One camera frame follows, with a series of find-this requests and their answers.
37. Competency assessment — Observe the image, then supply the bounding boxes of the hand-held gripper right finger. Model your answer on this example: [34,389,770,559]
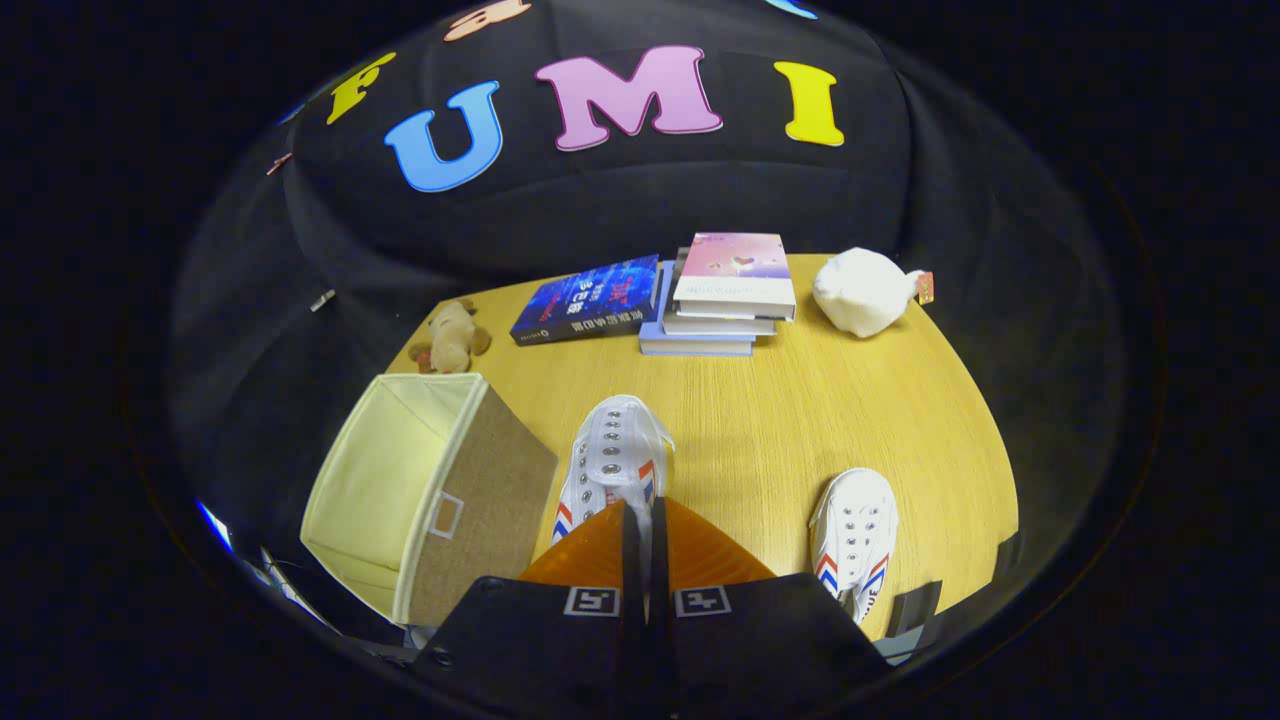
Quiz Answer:
[650,497,891,720]

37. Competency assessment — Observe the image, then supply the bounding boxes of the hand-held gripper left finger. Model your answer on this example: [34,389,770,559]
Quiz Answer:
[415,500,646,720]

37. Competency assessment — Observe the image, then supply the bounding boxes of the white canvas shoe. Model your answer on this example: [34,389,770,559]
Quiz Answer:
[808,468,899,626]
[552,395,676,546]

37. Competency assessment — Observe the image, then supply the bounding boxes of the beige fabric storage box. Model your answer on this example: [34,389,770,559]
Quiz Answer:
[300,373,561,629]

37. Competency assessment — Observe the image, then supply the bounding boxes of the light blue cover book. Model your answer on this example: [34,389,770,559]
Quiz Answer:
[640,262,756,357]

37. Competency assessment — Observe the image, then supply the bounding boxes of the dark blue book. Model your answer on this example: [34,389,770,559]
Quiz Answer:
[510,254,663,347]

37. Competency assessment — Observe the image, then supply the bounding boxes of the tan plush dog toy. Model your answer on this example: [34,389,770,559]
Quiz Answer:
[408,298,493,375]

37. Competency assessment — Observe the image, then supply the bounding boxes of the white plush toy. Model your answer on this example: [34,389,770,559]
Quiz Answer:
[812,247,936,339]

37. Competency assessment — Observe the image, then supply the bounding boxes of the black backdrop cloth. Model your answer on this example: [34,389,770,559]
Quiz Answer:
[170,0,1131,641]

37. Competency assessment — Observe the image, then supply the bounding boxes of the computer monitor screen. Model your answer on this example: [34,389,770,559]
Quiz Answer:
[197,500,236,553]

